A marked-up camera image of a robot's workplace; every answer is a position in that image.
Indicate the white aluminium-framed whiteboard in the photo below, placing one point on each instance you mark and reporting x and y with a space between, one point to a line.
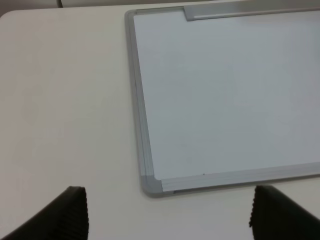
226 93

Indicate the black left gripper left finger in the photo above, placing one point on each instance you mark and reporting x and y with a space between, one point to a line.
64 218

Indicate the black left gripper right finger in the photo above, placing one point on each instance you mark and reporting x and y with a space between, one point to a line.
275 216

